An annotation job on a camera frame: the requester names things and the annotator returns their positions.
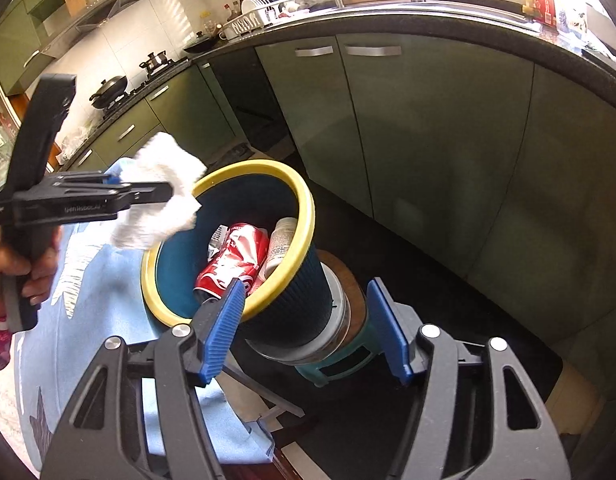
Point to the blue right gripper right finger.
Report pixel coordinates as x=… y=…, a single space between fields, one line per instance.
x=388 y=332

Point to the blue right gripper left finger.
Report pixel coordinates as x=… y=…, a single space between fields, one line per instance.
x=218 y=329

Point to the red cola can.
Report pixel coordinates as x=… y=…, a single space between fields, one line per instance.
x=237 y=251

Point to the small white plastic bottle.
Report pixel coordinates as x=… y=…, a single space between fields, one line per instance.
x=279 y=243

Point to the white paper tissue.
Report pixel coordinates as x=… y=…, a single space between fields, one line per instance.
x=162 y=177

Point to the yellow rimmed trash bin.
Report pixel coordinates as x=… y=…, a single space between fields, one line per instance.
x=300 y=314

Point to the green kitchen cabinets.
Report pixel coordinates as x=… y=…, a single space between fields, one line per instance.
x=495 y=164

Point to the left hand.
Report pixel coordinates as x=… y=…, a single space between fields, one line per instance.
x=40 y=274

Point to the blue tablecloth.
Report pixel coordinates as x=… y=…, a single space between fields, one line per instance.
x=101 y=433

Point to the black wok with lid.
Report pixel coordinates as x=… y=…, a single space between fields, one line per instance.
x=108 y=92

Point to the small black pot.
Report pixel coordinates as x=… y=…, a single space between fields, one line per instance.
x=154 y=61

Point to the steel range hood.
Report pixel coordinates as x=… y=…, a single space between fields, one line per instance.
x=87 y=20

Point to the white dish rack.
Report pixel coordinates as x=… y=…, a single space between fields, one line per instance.
x=258 y=15

